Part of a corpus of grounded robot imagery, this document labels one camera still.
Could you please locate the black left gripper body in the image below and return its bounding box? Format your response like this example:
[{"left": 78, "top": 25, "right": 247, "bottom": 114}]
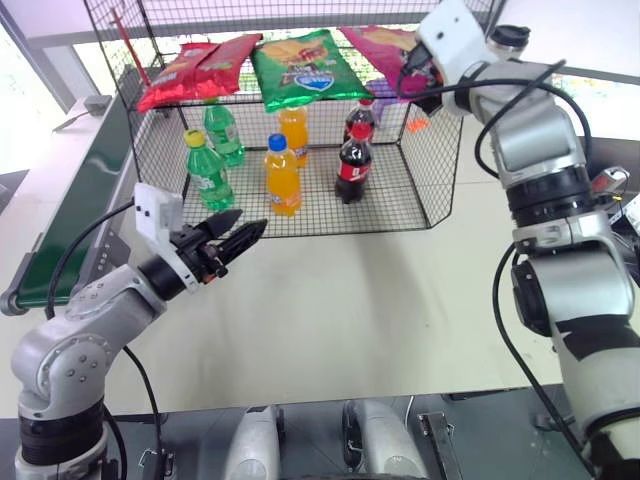
[{"left": 171, "top": 223, "right": 230, "bottom": 287}]

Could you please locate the grey rounded robot leg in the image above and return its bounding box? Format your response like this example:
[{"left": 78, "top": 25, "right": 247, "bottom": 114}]
[
  {"left": 222, "top": 404, "right": 284, "bottom": 480},
  {"left": 342, "top": 398, "right": 429, "bottom": 480}
]

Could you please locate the cola bottle red cap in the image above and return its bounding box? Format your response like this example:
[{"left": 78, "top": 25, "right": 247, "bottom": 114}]
[
  {"left": 333, "top": 122, "right": 375, "bottom": 205},
  {"left": 342, "top": 98, "right": 379, "bottom": 146}
]

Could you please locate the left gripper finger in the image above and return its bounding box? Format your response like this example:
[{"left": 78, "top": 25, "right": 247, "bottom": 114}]
[
  {"left": 214, "top": 218, "right": 269, "bottom": 262},
  {"left": 195, "top": 208, "right": 245, "bottom": 243}
]

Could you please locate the green chip bag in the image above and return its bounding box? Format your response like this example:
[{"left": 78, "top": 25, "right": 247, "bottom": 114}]
[{"left": 248, "top": 28, "right": 376, "bottom": 114}]

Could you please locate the magenta chip bag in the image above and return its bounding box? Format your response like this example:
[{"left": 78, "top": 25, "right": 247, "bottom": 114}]
[{"left": 339, "top": 23, "right": 432, "bottom": 99}]

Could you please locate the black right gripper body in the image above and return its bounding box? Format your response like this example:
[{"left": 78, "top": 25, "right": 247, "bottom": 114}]
[{"left": 399, "top": 42, "right": 446, "bottom": 90}]

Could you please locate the paper cup black lid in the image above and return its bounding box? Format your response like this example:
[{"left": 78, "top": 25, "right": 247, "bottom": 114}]
[{"left": 487, "top": 23, "right": 532, "bottom": 64}]

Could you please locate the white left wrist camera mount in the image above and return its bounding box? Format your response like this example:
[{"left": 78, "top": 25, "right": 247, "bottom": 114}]
[{"left": 133, "top": 182, "right": 202, "bottom": 296}]

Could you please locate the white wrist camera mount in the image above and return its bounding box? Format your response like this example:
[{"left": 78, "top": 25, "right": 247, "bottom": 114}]
[
  {"left": 133, "top": 182, "right": 202, "bottom": 296},
  {"left": 415, "top": 0, "right": 489, "bottom": 84}
]

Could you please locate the metal bracket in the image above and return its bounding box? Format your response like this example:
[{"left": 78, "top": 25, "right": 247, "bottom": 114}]
[{"left": 417, "top": 410, "right": 462, "bottom": 480}]

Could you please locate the orange soda bottle blue cap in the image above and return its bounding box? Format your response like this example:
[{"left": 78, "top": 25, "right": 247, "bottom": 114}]
[{"left": 264, "top": 133, "right": 303, "bottom": 218}]

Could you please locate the black wire rack basket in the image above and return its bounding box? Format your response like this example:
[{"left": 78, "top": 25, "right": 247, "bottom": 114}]
[{"left": 82, "top": 0, "right": 501, "bottom": 240}]

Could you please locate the red grey handheld device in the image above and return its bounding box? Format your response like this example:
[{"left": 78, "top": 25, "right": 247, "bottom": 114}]
[{"left": 589, "top": 167, "right": 632, "bottom": 197}]

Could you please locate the green soda bottle yellow cap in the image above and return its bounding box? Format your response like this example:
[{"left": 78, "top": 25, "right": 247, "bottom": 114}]
[{"left": 183, "top": 128, "right": 236, "bottom": 212}]

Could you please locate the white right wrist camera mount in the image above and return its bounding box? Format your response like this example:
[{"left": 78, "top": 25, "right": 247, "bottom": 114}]
[{"left": 415, "top": 0, "right": 489, "bottom": 84}]

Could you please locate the red chip bag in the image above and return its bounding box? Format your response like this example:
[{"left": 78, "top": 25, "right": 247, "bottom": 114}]
[
  {"left": 197, "top": 33, "right": 265, "bottom": 100},
  {"left": 136, "top": 42, "right": 221, "bottom": 114}
]

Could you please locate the red stick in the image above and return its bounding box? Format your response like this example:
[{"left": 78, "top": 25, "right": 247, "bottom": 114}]
[{"left": 108, "top": 8, "right": 152, "bottom": 89}]

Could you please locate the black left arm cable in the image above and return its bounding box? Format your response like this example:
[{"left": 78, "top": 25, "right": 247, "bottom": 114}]
[{"left": 44, "top": 197, "right": 166, "bottom": 480}]

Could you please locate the green conveyor belt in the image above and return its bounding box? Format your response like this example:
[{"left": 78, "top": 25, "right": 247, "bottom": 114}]
[{"left": 0, "top": 92, "right": 137, "bottom": 317}]

